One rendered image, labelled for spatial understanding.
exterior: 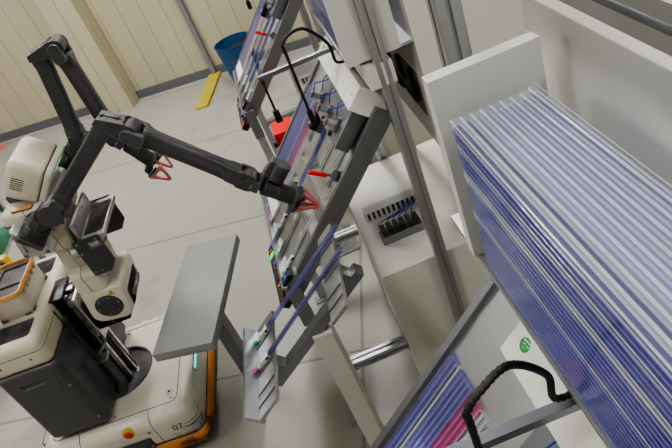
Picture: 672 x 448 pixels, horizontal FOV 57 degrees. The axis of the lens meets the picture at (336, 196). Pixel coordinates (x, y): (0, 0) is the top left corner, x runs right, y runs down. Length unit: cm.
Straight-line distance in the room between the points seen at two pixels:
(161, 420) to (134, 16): 425
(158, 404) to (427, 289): 119
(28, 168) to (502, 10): 155
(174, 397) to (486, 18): 185
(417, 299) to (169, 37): 441
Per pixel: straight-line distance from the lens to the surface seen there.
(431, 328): 241
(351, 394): 202
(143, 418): 274
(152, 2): 609
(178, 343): 239
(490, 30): 187
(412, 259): 220
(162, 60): 629
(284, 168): 193
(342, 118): 191
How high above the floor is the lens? 209
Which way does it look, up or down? 34 degrees down
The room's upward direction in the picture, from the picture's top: 23 degrees counter-clockwise
